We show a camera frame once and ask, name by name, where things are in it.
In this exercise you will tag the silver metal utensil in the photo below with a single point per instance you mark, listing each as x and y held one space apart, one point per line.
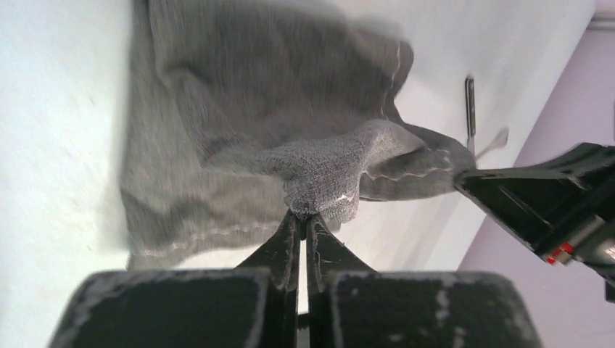
470 113

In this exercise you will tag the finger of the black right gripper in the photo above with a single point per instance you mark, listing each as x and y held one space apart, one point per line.
538 204

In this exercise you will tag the grey cloth napkin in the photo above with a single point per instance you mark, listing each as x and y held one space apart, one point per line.
243 110

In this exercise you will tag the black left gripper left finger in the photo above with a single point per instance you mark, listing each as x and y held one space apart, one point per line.
251 305

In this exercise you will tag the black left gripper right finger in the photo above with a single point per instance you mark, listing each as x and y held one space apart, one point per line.
352 305

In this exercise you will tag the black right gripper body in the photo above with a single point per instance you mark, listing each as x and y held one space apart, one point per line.
583 232

